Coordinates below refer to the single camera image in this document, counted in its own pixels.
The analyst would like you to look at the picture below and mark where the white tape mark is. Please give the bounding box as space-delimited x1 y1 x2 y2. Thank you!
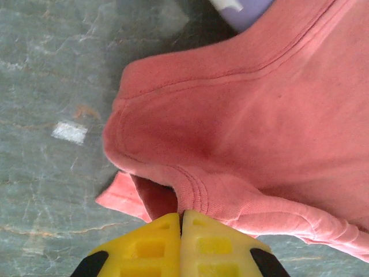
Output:
51 121 89 147

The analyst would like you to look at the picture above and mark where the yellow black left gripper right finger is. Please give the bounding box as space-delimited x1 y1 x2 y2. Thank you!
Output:
181 209 291 277

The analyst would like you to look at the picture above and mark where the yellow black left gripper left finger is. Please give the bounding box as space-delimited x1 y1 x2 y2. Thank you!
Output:
70 212 182 277

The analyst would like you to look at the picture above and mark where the folded purple t-shirt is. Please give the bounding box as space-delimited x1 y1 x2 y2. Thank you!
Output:
209 0 274 34

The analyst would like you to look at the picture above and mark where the pink t-shirt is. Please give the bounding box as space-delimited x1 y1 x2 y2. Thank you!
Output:
95 0 369 265

